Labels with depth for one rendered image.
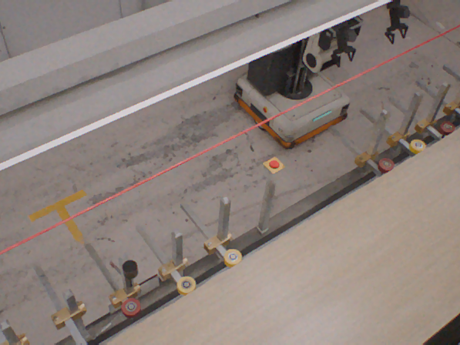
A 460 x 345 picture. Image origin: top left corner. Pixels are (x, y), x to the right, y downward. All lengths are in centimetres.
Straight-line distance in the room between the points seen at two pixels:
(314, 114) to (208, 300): 205
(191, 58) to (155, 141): 308
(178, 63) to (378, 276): 174
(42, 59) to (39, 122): 11
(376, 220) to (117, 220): 176
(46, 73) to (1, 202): 307
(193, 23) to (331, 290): 168
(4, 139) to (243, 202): 294
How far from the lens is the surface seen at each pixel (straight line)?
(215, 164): 407
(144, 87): 112
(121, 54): 107
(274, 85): 413
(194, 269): 276
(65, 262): 368
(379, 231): 279
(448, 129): 338
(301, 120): 406
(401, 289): 266
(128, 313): 245
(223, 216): 250
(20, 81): 101
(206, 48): 117
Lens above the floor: 310
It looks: 51 degrees down
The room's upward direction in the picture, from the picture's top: 5 degrees clockwise
